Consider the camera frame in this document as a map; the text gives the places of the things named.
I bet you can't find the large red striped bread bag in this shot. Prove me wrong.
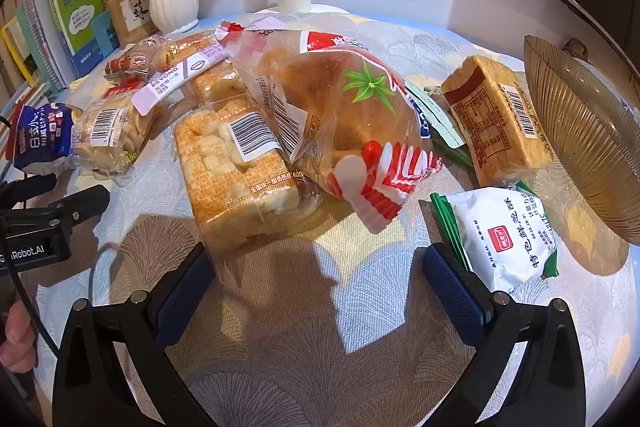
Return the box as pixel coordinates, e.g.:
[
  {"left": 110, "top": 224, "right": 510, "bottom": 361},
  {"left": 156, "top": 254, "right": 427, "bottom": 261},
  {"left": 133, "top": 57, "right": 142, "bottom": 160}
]
[{"left": 219, "top": 20, "right": 444, "bottom": 236}]

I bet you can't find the small pink and red packet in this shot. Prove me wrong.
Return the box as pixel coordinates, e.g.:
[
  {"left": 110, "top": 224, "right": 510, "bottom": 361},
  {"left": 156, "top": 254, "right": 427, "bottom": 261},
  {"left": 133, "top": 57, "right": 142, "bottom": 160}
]
[{"left": 104, "top": 34, "right": 168, "bottom": 82}]

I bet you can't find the row of books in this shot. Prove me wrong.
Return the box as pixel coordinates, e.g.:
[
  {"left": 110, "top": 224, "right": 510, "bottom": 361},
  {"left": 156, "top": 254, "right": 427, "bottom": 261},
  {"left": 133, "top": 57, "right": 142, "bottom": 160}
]
[{"left": 0, "top": 0, "right": 123, "bottom": 122}]

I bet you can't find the red biscuit packet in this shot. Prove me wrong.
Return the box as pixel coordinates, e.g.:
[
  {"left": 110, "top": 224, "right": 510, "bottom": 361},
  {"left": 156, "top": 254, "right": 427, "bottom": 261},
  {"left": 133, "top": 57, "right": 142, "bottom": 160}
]
[{"left": 106, "top": 77, "right": 151, "bottom": 102}]

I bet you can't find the light green flat packet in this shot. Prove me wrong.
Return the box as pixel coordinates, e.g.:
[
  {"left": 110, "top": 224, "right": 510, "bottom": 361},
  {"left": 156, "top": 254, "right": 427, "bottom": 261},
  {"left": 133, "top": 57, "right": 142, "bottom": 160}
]
[{"left": 404, "top": 78, "right": 477, "bottom": 168}]

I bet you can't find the person's left hand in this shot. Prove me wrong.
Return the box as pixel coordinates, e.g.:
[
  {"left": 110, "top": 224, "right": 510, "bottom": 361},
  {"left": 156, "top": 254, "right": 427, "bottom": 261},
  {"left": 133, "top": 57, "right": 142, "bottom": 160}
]
[{"left": 0, "top": 301, "right": 34, "bottom": 373}]

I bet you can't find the black cable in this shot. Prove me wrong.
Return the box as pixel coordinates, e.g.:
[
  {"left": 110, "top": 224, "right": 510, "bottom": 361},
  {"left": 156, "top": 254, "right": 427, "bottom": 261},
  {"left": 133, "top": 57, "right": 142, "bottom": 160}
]
[{"left": 0, "top": 227, "right": 63, "bottom": 360}]

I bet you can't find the purple label bread packet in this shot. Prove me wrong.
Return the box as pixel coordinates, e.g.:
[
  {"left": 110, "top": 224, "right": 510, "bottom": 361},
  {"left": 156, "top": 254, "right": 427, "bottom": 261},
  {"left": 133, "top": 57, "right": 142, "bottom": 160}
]
[{"left": 135, "top": 29, "right": 248, "bottom": 118}]

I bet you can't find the white and green snack packet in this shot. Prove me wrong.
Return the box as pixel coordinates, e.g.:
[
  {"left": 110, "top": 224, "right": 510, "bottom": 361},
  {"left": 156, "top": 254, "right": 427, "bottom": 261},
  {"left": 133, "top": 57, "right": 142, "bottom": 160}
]
[{"left": 429, "top": 186, "right": 560, "bottom": 294}]

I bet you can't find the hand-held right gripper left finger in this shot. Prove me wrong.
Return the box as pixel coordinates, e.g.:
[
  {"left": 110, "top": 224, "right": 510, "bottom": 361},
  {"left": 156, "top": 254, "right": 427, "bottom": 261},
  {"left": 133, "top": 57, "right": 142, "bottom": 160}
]
[{"left": 52, "top": 242, "right": 221, "bottom": 427}]

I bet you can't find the wooden pen holder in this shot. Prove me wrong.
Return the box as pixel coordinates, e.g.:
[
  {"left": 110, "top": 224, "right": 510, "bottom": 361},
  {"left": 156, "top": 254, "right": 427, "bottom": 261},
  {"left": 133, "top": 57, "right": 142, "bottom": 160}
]
[{"left": 105, "top": 0, "right": 162, "bottom": 46}]

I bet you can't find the brown toasted bun slice packet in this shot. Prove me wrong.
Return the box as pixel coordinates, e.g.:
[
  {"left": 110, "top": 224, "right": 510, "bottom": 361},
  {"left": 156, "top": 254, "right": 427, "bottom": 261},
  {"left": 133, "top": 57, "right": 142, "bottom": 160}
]
[{"left": 439, "top": 54, "right": 557, "bottom": 188}]

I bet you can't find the printed tablecloth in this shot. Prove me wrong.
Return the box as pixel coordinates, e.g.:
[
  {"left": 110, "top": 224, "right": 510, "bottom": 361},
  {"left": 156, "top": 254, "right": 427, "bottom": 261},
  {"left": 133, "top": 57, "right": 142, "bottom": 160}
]
[{"left": 0, "top": 4, "right": 640, "bottom": 427}]

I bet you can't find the blue and clear biscuit packet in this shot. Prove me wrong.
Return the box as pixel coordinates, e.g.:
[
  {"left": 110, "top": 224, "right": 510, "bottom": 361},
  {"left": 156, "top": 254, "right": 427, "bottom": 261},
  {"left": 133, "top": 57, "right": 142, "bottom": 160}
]
[{"left": 12, "top": 101, "right": 167, "bottom": 178}]

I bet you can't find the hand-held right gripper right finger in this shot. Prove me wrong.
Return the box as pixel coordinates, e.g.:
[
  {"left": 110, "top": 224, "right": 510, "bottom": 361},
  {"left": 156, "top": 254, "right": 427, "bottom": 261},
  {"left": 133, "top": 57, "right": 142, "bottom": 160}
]
[{"left": 424, "top": 242, "right": 587, "bottom": 427}]

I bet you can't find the amber ribbed glass bowl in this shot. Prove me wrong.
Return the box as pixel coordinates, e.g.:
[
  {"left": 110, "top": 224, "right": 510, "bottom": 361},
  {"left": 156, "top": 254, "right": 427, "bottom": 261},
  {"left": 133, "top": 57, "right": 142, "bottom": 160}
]
[{"left": 522, "top": 34, "right": 640, "bottom": 249}]

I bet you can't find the orange print bread cube packet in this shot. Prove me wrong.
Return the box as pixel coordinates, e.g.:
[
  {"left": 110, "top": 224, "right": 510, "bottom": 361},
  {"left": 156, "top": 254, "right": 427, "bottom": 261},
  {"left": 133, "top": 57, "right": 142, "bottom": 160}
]
[{"left": 172, "top": 103, "right": 302, "bottom": 254}]

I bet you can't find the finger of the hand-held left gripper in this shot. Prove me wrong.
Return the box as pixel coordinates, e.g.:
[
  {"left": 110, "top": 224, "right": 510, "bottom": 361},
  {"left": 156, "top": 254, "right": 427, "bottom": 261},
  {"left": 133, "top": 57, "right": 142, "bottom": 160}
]
[
  {"left": 0, "top": 173, "right": 59, "bottom": 204},
  {"left": 30, "top": 184, "right": 111, "bottom": 223}
]

